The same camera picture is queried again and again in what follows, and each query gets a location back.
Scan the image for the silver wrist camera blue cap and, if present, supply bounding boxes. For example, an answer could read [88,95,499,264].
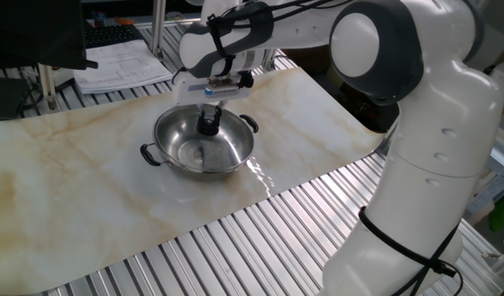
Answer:
[202,77,243,98]

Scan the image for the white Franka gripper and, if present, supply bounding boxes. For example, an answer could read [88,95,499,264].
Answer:
[171,72,255,133]

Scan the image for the short aluminium frame post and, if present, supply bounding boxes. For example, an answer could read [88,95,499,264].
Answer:
[36,62,60,113]

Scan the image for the tall aluminium frame post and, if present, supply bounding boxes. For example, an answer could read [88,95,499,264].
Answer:
[150,0,169,62]

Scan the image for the stack of printed papers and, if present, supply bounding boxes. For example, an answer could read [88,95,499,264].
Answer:
[72,39,174,95]

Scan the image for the glass lid with black knob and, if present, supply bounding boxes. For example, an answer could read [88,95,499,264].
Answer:
[152,102,256,174]

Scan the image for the black keyboard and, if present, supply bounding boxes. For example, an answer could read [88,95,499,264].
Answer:
[83,23,145,49]

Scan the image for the stainless steel pot black handles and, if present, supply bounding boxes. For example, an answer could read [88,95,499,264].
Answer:
[139,102,261,175]

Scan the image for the black box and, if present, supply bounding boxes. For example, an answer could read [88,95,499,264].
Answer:
[0,76,31,123]

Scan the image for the black monitor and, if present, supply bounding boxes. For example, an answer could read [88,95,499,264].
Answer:
[0,0,99,71]

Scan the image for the marble pattern mat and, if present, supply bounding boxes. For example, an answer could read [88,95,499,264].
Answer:
[0,67,386,296]

